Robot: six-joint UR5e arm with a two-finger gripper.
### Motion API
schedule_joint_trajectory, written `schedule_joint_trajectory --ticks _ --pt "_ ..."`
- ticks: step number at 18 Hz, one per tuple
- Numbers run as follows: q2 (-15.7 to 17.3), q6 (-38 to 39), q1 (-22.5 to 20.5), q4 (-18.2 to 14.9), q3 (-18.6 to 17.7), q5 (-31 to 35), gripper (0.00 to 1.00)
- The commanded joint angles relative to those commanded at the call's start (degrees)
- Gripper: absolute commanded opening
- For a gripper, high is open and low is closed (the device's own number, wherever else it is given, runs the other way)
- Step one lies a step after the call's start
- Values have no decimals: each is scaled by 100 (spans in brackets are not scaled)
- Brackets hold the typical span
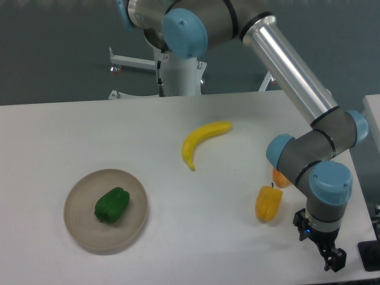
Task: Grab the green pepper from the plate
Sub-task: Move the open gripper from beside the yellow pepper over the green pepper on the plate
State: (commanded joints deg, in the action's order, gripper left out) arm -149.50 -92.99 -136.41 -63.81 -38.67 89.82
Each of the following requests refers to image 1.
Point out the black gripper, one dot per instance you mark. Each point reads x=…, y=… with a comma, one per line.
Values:
x=335, y=258

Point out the green bell pepper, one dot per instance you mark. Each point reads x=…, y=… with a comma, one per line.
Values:
x=111, y=206

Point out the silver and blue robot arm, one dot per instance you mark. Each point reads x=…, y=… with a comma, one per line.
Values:
x=182, y=31

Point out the yellow bell pepper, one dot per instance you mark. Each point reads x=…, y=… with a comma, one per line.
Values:
x=268, y=202

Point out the beige round plate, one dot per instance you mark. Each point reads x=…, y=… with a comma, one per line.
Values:
x=99, y=237

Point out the black device at table edge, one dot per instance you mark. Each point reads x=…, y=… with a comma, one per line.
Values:
x=369, y=253

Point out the orange bread piece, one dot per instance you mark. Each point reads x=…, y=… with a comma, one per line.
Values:
x=280, y=180

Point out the white side table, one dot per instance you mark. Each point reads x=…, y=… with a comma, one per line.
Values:
x=371, y=104

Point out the yellow banana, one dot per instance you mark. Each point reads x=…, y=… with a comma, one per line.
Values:
x=198, y=136

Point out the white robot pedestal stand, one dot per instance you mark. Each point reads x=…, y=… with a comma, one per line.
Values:
x=227, y=69

